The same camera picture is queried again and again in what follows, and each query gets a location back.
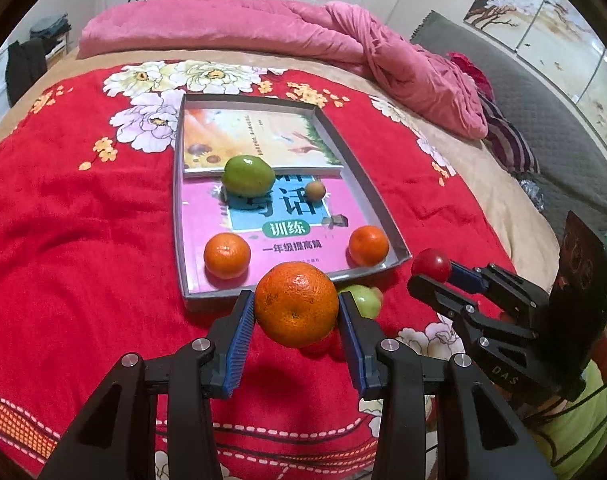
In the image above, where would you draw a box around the person's green garment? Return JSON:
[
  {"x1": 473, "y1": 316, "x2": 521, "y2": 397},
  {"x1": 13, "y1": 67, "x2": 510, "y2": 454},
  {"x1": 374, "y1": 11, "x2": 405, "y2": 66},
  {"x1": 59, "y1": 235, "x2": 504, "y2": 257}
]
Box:
[{"x1": 528, "y1": 360, "x2": 607, "y2": 480}]

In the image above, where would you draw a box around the large orange mandarin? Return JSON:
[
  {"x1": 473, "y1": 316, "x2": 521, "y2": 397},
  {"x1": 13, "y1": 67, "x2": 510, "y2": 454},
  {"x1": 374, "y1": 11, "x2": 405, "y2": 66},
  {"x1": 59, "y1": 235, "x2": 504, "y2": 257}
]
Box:
[{"x1": 255, "y1": 261, "x2": 340, "y2": 348}]

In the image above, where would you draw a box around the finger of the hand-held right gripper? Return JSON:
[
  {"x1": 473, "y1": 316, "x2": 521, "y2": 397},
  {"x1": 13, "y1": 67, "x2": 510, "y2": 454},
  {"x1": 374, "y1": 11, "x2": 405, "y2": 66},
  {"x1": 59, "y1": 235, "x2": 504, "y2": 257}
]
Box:
[
  {"x1": 407, "y1": 273, "x2": 537, "y2": 352},
  {"x1": 448, "y1": 259, "x2": 551, "y2": 313}
]

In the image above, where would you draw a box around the grey padded headboard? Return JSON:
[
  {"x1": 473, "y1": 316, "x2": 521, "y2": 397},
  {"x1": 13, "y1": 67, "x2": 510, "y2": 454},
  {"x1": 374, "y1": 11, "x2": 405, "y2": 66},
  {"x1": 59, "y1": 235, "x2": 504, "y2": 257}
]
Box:
[{"x1": 411, "y1": 10, "x2": 607, "y2": 241}]

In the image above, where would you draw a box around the crumpled silver wrapper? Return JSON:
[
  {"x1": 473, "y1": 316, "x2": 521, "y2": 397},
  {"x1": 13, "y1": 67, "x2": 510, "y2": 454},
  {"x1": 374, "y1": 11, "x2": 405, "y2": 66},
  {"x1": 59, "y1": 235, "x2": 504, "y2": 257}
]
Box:
[{"x1": 521, "y1": 177, "x2": 547, "y2": 211}]

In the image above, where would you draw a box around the folded clothes stack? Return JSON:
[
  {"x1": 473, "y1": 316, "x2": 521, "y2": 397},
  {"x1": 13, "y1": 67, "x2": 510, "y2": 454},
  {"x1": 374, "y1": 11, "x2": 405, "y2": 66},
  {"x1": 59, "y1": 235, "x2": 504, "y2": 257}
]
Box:
[{"x1": 30, "y1": 14, "x2": 69, "y2": 41}]

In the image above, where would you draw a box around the oblong green jujube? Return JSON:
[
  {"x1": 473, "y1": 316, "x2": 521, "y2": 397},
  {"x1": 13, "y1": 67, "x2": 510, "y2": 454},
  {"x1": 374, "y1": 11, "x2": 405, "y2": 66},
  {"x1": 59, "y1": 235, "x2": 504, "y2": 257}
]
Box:
[{"x1": 221, "y1": 155, "x2": 276, "y2": 198}]

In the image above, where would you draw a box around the red cloth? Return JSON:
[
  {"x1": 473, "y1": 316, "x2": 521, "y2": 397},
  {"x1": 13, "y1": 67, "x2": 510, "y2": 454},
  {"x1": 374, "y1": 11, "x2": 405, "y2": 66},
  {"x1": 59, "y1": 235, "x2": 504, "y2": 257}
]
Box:
[{"x1": 446, "y1": 51, "x2": 494, "y2": 101}]

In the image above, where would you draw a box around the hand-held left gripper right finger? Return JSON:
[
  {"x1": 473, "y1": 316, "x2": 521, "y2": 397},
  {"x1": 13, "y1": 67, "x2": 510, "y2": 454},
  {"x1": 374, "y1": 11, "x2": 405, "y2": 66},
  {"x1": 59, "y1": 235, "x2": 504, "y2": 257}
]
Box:
[{"x1": 337, "y1": 294, "x2": 557, "y2": 480}]

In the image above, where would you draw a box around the pink cover book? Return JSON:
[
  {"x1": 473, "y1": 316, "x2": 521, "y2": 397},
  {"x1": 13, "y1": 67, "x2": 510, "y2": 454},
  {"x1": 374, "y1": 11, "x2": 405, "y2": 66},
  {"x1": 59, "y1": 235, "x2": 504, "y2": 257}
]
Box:
[{"x1": 180, "y1": 172, "x2": 391, "y2": 293}]

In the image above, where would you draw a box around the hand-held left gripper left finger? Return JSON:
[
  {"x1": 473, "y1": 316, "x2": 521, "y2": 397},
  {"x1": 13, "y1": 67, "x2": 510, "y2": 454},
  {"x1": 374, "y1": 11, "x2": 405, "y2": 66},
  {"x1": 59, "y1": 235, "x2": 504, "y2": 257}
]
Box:
[{"x1": 38, "y1": 289, "x2": 257, "y2": 480}]

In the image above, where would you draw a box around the floral wall painting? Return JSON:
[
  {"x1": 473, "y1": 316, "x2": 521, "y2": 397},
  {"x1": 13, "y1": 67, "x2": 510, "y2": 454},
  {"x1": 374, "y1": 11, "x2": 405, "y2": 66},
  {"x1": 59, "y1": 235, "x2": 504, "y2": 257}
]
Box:
[{"x1": 463, "y1": 0, "x2": 607, "y2": 146}]

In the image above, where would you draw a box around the red floral blanket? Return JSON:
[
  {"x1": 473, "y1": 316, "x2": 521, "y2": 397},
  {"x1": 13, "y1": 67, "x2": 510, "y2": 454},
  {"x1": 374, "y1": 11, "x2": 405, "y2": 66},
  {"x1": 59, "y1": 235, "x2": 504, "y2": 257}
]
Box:
[{"x1": 0, "y1": 60, "x2": 514, "y2": 480}]

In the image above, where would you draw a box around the medium orange mandarin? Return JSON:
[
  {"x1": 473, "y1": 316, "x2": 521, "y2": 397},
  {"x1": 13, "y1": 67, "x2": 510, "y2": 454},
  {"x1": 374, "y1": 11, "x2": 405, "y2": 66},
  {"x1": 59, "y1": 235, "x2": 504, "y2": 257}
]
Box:
[{"x1": 204, "y1": 232, "x2": 252, "y2": 281}]

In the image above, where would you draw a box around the black clothes pile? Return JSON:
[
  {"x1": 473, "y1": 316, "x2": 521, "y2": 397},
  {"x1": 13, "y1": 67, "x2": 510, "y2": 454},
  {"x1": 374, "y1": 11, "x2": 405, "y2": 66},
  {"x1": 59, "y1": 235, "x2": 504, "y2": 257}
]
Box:
[{"x1": 6, "y1": 37, "x2": 49, "y2": 106}]

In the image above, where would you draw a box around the grey shallow box tray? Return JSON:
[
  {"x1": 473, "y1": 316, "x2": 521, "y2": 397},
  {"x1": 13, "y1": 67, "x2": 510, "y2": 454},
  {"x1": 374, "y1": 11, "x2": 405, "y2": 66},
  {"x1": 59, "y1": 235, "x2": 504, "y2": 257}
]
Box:
[{"x1": 172, "y1": 92, "x2": 413, "y2": 313}]

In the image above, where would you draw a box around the round green jujube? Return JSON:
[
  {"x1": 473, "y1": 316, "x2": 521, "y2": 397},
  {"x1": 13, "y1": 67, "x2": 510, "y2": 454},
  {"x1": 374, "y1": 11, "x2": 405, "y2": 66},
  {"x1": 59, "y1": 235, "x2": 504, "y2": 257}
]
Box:
[{"x1": 339, "y1": 285, "x2": 383, "y2": 320}]

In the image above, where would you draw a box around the pink quilt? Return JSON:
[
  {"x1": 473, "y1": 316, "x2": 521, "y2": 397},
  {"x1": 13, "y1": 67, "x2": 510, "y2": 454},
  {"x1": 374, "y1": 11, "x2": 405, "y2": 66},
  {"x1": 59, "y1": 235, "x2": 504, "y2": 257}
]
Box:
[{"x1": 78, "y1": 0, "x2": 489, "y2": 141}]

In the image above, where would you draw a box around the small orange mandarin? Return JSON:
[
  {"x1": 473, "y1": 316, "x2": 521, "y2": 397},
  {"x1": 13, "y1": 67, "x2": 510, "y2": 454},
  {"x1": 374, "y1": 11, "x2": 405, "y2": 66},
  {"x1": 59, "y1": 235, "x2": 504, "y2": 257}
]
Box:
[{"x1": 348, "y1": 225, "x2": 390, "y2": 267}]

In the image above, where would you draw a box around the striped pillow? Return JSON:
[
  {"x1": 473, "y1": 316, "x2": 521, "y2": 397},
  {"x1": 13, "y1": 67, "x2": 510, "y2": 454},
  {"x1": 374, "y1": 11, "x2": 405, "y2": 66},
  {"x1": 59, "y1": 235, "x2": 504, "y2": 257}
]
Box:
[{"x1": 478, "y1": 95, "x2": 541, "y2": 176}]

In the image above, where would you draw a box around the sunflower cover book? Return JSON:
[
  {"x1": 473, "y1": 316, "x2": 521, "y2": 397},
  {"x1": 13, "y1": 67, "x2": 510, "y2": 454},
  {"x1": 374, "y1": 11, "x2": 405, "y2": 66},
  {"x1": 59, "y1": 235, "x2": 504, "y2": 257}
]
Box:
[{"x1": 182, "y1": 107, "x2": 344, "y2": 178}]

